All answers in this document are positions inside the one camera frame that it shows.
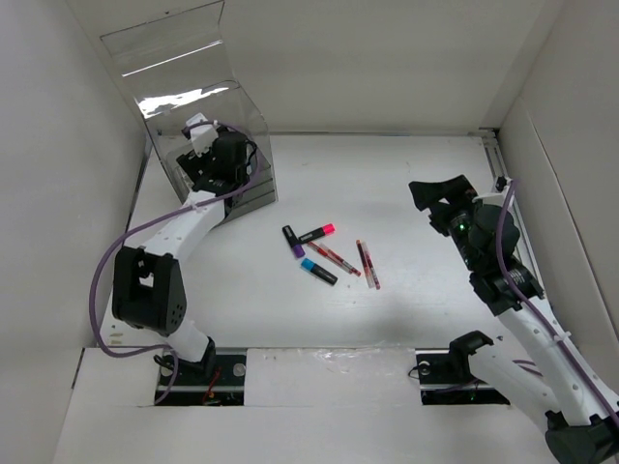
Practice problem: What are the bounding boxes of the pink cap highlighter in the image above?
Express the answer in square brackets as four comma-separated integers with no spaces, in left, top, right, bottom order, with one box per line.
[298,223,336,244]

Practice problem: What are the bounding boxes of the base mount plate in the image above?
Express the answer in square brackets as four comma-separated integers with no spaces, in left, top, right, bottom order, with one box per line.
[408,348,510,406]
[154,348,248,407]

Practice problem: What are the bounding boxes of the clear plastic organizer box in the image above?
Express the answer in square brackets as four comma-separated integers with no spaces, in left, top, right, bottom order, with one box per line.
[101,1,278,220]

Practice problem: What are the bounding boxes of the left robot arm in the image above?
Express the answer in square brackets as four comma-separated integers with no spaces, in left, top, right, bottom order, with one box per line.
[112,130,257,384]

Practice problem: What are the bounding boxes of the red pen with clip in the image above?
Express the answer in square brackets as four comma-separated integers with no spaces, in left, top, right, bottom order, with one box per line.
[362,242,381,290]

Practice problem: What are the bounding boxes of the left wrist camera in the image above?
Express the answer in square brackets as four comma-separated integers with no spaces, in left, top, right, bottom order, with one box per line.
[183,113,218,155]

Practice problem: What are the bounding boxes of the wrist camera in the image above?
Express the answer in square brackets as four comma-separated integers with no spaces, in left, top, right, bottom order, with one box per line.
[183,113,218,155]
[473,176,515,207]

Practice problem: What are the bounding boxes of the blue cap highlighter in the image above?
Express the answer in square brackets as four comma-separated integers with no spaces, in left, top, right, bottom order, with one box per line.
[301,258,338,286]

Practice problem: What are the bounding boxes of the aluminium rail right side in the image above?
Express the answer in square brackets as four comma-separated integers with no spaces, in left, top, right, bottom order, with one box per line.
[480,129,540,279]

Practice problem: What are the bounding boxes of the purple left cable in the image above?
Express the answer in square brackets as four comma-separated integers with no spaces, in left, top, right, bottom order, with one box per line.
[89,120,260,405]

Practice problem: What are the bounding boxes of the dark red gel pen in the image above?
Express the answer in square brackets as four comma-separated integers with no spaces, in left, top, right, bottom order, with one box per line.
[356,240,375,289]

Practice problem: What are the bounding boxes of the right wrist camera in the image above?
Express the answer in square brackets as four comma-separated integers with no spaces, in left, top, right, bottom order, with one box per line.
[473,176,515,207]

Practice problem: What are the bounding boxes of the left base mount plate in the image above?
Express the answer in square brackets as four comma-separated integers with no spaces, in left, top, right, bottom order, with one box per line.
[154,348,248,407]

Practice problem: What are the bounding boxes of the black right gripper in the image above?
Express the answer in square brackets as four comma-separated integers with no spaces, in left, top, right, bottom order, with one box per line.
[410,175,485,272]

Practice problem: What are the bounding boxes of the purple cap highlighter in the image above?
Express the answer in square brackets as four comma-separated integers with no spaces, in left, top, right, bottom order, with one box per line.
[281,225,305,259]

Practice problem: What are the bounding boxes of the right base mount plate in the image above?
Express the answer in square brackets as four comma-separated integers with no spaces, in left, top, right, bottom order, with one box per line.
[408,348,510,406]

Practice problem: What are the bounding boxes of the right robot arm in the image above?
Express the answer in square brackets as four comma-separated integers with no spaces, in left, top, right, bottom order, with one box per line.
[408,175,618,463]

